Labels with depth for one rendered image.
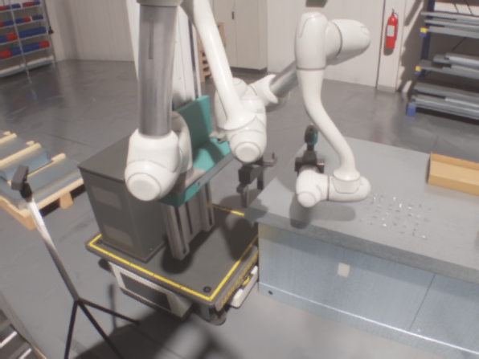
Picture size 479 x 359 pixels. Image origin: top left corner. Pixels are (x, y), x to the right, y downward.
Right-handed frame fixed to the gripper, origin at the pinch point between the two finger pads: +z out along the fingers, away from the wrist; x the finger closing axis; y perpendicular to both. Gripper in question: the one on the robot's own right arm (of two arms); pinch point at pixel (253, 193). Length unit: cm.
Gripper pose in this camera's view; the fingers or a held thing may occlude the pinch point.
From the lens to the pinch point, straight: 129.6
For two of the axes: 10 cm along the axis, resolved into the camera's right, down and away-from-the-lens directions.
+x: -4.5, 4.8, -7.5
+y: -8.9, -2.1, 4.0
